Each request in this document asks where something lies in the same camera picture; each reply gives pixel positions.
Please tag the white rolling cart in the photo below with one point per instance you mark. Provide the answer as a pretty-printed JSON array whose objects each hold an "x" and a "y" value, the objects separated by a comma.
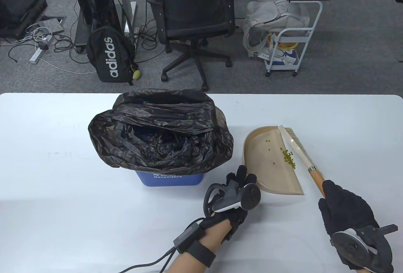
[{"x": 296, "y": 32}]

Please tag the person's right hand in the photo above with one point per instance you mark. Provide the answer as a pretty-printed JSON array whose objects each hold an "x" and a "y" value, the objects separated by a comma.
[{"x": 346, "y": 213}]

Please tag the white power strip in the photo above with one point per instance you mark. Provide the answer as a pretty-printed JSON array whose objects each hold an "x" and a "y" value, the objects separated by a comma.
[{"x": 36, "y": 55}]

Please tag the grey floor socket box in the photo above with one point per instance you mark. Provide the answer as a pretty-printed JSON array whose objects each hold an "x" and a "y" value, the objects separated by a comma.
[{"x": 53, "y": 24}]

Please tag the black computer tower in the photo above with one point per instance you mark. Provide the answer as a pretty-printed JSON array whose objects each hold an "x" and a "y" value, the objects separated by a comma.
[{"x": 94, "y": 8}]

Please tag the blue and white box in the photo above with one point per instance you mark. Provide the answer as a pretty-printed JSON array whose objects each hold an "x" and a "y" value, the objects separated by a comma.
[{"x": 285, "y": 59}]

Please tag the light grey backpack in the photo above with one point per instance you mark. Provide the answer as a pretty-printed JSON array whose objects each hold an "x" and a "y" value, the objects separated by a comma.
[{"x": 267, "y": 11}]

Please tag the pile of green mung beans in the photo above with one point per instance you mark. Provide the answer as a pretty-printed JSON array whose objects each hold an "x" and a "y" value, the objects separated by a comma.
[{"x": 288, "y": 158}]

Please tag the person's left forearm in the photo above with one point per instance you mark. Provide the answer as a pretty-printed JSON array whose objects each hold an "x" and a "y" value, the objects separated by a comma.
[{"x": 201, "y": 254}]

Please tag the black backpack with white print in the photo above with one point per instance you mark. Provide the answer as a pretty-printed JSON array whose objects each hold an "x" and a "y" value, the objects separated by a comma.
[{"x": 110, "y": 55}]

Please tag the person's left hand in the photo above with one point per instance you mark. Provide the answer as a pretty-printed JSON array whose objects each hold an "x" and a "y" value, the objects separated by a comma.
[{"x": 236, "y": 225}]

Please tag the yellow bowl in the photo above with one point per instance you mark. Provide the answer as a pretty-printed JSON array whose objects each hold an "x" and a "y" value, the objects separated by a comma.
[{"x": 288, "y": 45}]

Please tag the black monitor stand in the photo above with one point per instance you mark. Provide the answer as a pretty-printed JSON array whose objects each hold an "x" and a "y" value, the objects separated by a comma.
[{"x": 15, "y": 2}]

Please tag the black plastic bin bag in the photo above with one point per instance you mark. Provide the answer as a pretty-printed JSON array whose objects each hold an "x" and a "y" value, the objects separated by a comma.
[{"x": 157, "y": 118}]

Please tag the white table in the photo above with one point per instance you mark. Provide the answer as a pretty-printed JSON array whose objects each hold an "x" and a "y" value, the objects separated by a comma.
[{"x": 47, "y": 191}]

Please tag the grey metal desk leg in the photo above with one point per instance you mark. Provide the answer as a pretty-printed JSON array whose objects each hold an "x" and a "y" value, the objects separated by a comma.
[{"x": 127, "y": 2}]

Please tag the blue food waste bin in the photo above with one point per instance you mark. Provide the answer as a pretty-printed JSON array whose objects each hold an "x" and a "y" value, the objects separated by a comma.
[{"x": 170, "y": 180}]

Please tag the beige plastic dustpan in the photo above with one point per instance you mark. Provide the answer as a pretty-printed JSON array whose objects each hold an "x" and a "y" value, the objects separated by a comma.
[{"x": 267, "y": 172}]

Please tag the black mesh office chair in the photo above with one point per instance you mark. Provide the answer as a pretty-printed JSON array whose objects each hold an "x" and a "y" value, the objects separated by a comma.
[{"x": 195, "y": 8}]

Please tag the black wrist sensor box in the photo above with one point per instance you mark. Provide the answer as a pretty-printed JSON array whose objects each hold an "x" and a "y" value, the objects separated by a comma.
[{"x": 189, "y": 238}]

